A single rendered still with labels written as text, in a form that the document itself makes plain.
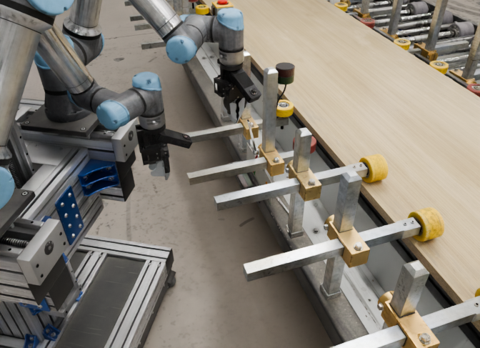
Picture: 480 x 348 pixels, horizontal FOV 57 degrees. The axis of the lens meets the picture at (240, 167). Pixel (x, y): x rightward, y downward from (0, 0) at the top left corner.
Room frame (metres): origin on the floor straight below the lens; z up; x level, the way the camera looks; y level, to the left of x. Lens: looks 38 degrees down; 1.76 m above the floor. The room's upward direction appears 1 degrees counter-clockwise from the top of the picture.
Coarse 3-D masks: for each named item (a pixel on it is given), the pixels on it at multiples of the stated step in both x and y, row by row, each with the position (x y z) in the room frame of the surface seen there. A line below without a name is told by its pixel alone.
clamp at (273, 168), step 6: (264, 156) 1.21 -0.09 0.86; (270, 156) 1.20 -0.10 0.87; (276, 156) 1.20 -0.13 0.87; (270, 162) 1.17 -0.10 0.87; (282, 162) 1.17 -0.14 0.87; (270, 168) 1.16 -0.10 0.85; (276, 168) 1.16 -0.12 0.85; (282, 168) 1.17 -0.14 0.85; (270, 174) 1.16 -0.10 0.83; (276, 174) 1.16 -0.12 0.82
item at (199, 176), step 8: (288, 152) 1.24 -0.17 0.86; (248, 160) 1.20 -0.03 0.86; (256, 160) 1.20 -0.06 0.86; (264, 160) 1.20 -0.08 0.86; (288, 160) 1.21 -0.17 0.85; (216, 168) 1.16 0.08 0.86; (224, 168) 1.16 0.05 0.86; (232, 168) 1.16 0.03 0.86; (240, 168) 1.16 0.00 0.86; (248, 168) 1.17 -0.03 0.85; (256, 168) 1.18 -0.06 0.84; (264, 168) 1.19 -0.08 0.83; (192, 176) 1.12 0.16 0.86; (200, 176) 1.12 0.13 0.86; (208, 176) 1.12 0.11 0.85; (216, 176) 1.13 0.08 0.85; (224, 176) 1.14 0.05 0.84; (192, 184) 1.11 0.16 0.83
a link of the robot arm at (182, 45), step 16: (128, 0) 1.17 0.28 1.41; (144, 0) 1.14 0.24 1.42; (160, 0) 1.16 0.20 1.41; (144, 16) 1.15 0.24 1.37; (160, 16) 1.14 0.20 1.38; (176, 16) 1.16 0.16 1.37; (160, 32) 1.14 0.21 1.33; (176, 32) 1.13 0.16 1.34; (192, 32) 1.16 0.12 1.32; (176, 48) 1.10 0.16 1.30; (192, 48) 1.11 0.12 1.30
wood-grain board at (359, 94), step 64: (256, 0) 2.81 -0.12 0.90; (320, 0) 2.79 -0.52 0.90; (256, 64) 1.89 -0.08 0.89; (320, 64) 1.86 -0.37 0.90; (384, 64) 1.85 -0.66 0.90; (320, 128) 1.33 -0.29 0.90; (384, 128) 1.32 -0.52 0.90; (448, 128) 1.32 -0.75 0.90; (384, 192) 0.98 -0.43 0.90; (448, 192) 0.97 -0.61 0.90; (448, 256) 0.73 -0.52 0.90
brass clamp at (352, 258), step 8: (328, 224) 0.79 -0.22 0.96; (328, 232) 0.78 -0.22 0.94; (336, 232) 0.75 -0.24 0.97; (344, 232) 0.75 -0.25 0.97; (352, 232) 0.75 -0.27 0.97; (344, 240) 0.72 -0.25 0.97; (352, 240) 0.72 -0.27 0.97; (360, 240) 0.72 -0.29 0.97; (344, 248) 0.71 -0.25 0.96; (352, 248) 0.70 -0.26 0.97; (368, 248) 0.70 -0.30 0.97; (344, 256) 0.70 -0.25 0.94; (352, 256) 0.68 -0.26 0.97; (360, 256) 0.69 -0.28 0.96; (368, 256) 0.69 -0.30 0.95; (352, 264) 0.68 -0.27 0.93; (360, 264) 0.69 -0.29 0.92
